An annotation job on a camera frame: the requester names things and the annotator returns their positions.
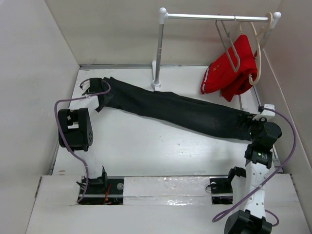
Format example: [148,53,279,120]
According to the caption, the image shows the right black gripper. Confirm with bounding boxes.
[234,111,268,144]

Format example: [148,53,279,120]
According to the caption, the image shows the black denim trousers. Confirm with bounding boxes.
[96,77,250,141]

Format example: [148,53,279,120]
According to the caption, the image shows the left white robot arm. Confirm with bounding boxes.
[54,78,111,192]

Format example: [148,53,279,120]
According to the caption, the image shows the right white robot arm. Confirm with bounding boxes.
[224,117,282,234]

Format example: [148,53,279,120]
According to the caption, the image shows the cream wooden hanger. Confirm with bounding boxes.
[239,12,276,86]

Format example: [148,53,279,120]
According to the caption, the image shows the grey metal trouser hanger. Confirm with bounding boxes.
[215,20,240,73]

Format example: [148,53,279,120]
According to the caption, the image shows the white and silver clothes rack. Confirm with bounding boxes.
[152,7,281,98]

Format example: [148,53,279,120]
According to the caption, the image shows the red garment with white stripes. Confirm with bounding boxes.
[200,35,257,102]

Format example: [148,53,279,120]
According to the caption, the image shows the silver foil tape strip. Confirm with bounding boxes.
[123,176,212,206]

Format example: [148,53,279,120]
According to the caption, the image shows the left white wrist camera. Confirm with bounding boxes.
[79,80,90,91]

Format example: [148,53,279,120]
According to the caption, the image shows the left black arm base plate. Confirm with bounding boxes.
[77,177,124,205]

